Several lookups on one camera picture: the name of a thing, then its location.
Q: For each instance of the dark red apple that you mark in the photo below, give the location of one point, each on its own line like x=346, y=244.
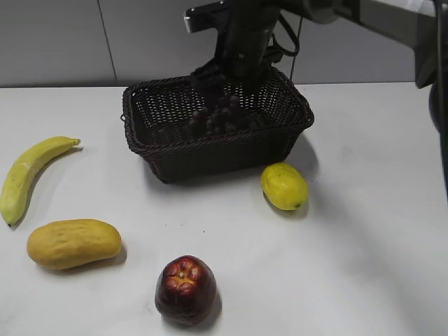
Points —
x=186, y=291

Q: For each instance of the yellow mango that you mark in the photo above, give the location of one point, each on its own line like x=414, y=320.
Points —
x=65, y=244

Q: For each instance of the purple grape bunch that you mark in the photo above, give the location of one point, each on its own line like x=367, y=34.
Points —
x=226, y=116

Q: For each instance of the yellow lemon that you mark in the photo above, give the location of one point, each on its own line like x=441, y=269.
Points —
x=284, y=186

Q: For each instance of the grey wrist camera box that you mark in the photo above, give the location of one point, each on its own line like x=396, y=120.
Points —
x=209, y=16

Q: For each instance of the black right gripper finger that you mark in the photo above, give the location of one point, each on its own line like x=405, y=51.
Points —
x=241, y=101

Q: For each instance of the black wicker basket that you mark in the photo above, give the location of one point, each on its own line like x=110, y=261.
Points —
x=156, y=115

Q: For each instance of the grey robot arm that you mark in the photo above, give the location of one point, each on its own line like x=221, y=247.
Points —
x=419, y=25

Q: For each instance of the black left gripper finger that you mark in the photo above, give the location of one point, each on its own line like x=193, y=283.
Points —
x=209, y=80

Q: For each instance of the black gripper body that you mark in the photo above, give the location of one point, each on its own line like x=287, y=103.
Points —
x=247, y=34

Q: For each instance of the yellow banana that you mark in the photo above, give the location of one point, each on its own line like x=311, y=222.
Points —
x=18, y=183

